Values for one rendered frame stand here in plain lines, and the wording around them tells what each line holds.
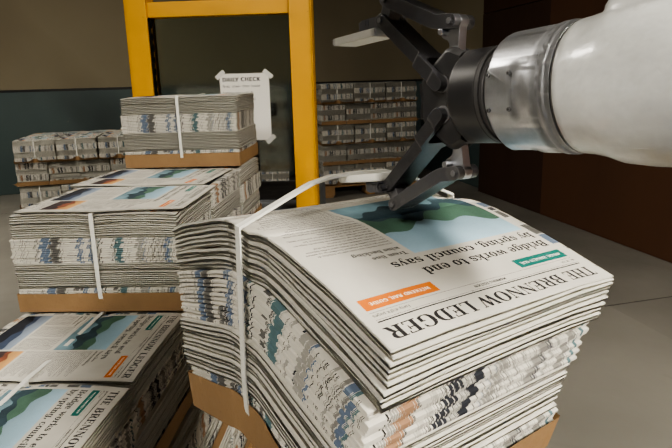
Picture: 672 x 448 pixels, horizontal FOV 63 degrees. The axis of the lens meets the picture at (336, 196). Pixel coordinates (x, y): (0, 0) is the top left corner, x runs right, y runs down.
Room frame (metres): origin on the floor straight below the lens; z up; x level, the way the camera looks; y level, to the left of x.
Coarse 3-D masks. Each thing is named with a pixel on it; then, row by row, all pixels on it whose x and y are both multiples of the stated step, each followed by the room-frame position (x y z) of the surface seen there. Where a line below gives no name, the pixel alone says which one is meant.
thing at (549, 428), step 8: (264, 424) 0.47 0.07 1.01; (552, 424) 0.52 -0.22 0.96; (256, 432) 0.48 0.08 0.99; (264, 432) 0.47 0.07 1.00; (536, 432) 0.50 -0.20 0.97; (544, 432) 0.51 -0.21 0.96; (552, 432) 0.53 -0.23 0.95; (256, 440) 0.48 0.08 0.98; (264, 440) 0.47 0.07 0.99; (272, 440) 0.45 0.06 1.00; (528, 440) 0.50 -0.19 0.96; (536, 440) 0.51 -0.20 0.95; (544, 440) 0.52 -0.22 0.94
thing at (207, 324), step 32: (192, 224) 0.61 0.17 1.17; (224, 224) 0.55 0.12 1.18; (192, 256) 0.62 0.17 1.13; (224, 256) 0.55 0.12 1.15; (192, 288) 0.62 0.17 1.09; (224, 288) 0.55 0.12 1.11; (192, 320) 0.61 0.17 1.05; (224, 320) 0.55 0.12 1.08; (192, 352) 0.61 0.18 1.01; (224, 352) 0.54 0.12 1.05; (224, 384) 0.55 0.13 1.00
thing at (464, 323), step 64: (320, 256) 0.44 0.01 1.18; (384, 256) 0.45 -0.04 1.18; (448, 256) 0.47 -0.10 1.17; (512, 256) 0.49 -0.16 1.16; (576, 256) 0.52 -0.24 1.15; (320, 320) 0.40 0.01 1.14; (384, 320) 0.36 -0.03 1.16; (448, 320) 0.37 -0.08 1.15; (512, 320) 0.41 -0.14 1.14; (576, 320) 0.47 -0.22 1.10; (256, 384) 0.47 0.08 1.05; (320, 384) 0.39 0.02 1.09; (384, 384) 0.34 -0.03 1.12; (448, 384) 0.39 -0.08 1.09; (512, 384) 0.46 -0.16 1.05
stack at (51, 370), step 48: (0, 336) 1.05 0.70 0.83; (48, 336) 1.04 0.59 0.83; (96, 336) 1.04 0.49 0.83; (144, 336) 1.03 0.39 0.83; (0, 384) 0.86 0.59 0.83; (48, 384) 0.86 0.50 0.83; (96, 384) 0.87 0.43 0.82; (144, 384) 0.91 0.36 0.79; (0, 432) 0.73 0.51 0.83; (48, 432) 0.72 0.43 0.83; (96, 432) 0.73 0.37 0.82; (144, 432) 0.89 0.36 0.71; (192, 432) 1.11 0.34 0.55; (240, 432) 1.51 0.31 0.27
